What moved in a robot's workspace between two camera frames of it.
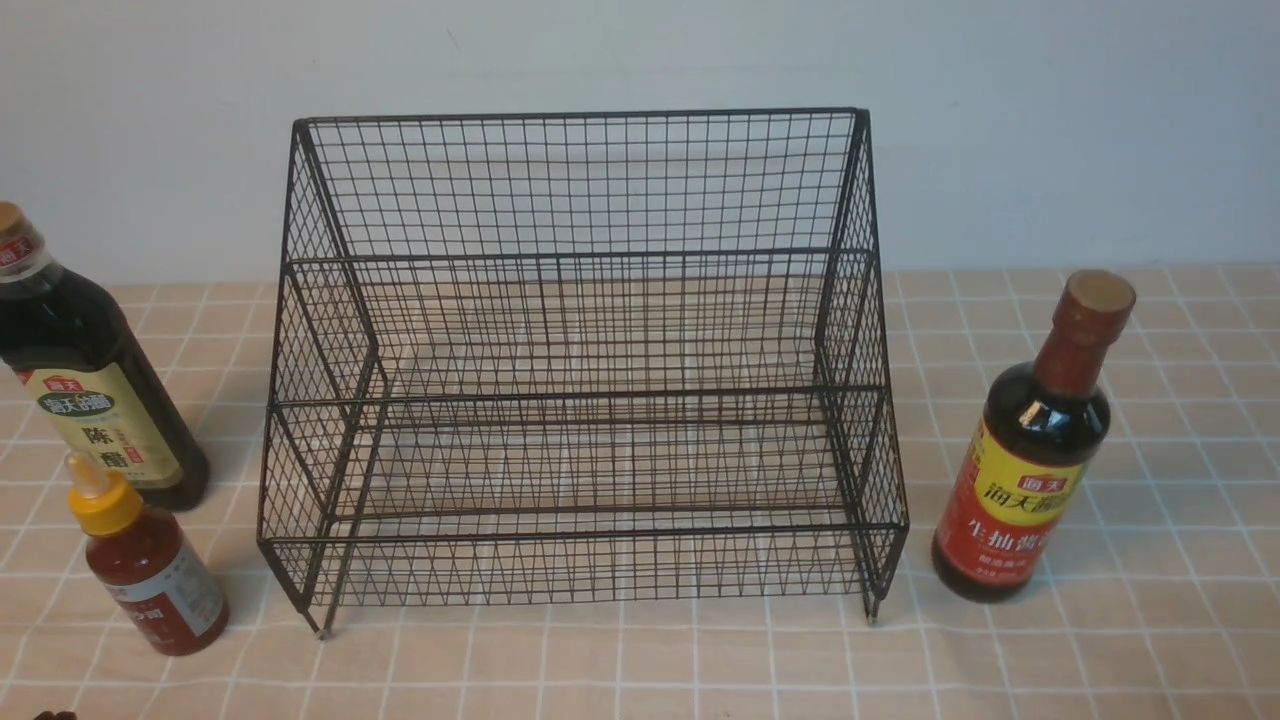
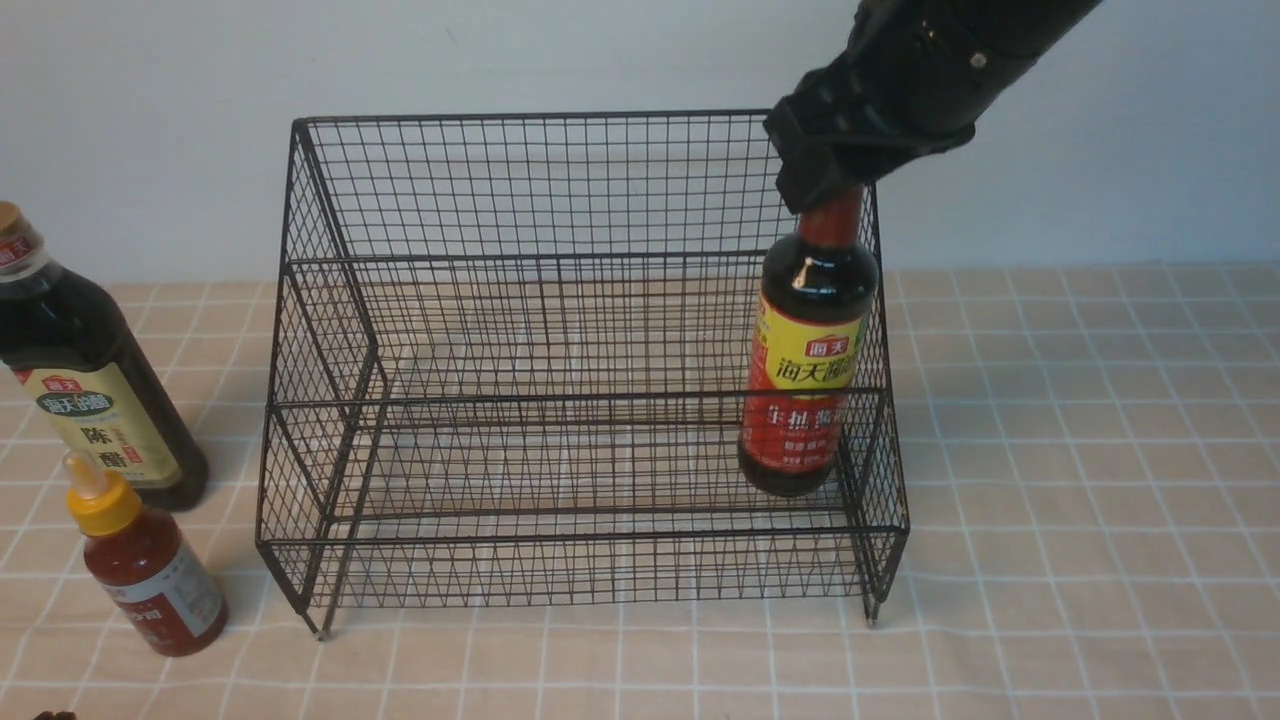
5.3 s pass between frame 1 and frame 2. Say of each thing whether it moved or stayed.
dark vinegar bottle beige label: stayed
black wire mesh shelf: stayed
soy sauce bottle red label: moved
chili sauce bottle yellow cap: stayed
